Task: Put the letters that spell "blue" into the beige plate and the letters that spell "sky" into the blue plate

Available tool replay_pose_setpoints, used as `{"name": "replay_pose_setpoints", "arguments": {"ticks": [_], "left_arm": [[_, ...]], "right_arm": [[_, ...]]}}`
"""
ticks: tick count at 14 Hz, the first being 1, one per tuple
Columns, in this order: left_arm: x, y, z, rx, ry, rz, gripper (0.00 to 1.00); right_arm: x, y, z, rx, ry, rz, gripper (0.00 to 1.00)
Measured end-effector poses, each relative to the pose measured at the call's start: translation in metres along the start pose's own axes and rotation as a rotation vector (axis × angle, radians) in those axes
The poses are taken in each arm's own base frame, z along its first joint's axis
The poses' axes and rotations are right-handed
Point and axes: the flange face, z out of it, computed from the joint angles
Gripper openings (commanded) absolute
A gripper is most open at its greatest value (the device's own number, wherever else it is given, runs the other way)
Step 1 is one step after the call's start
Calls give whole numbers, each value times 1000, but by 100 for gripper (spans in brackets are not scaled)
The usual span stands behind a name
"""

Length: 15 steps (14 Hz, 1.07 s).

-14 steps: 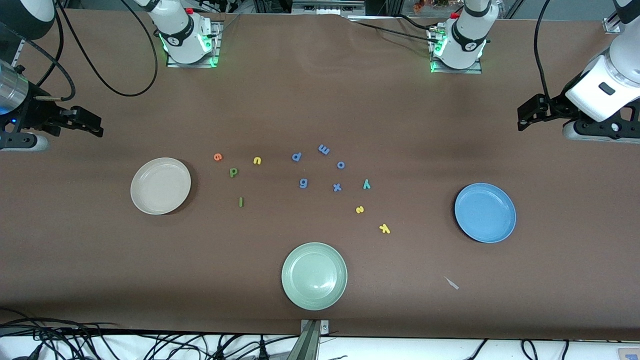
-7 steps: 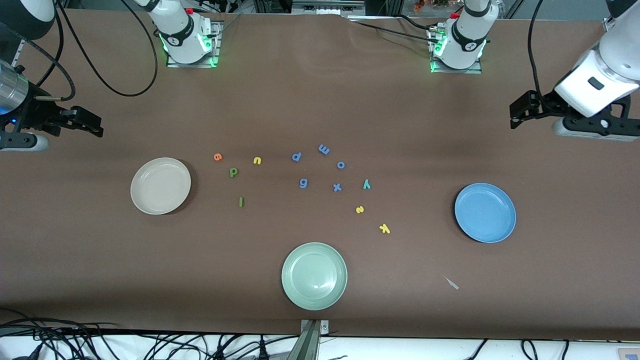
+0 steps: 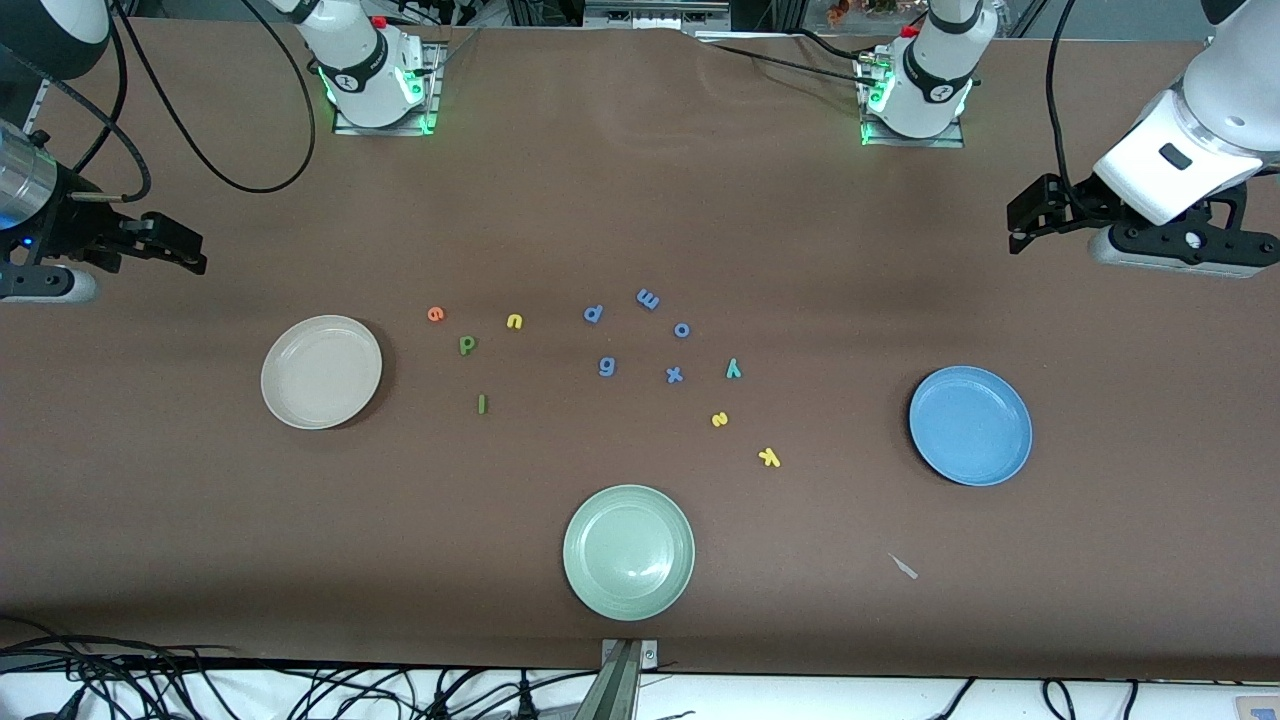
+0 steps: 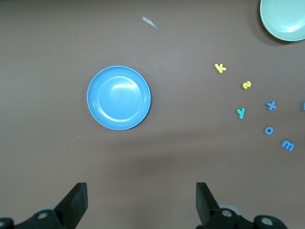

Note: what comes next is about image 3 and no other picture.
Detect beige brown round plate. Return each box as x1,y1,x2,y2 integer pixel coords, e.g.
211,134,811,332
261,315,383,431

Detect blue round plate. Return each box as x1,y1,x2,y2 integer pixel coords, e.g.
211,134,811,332
909,365,1033,488

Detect brown table cover sheet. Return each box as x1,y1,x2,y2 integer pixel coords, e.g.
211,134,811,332
0,18,1280,681

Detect pale green round plate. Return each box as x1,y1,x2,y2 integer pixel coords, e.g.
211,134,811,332
563,484,696,622

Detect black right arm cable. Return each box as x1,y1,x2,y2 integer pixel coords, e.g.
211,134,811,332
0,0,317,203

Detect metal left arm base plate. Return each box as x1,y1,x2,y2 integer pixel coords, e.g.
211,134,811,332
860,55,966,149

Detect aluminium profile rail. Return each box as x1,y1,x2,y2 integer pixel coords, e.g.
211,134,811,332
15,75,51,136

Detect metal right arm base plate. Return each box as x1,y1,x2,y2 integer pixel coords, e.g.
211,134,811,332
333,40,441,136

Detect black cable behind base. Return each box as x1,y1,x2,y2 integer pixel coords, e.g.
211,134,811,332
685,28,881,89

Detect tangled black cables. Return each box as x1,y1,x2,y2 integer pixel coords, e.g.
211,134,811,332
0,615,601,720

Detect dark metal frame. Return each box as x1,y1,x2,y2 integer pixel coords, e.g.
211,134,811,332
505,0,791,31

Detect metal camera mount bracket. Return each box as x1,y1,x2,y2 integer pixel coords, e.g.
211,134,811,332
597,638,661,720

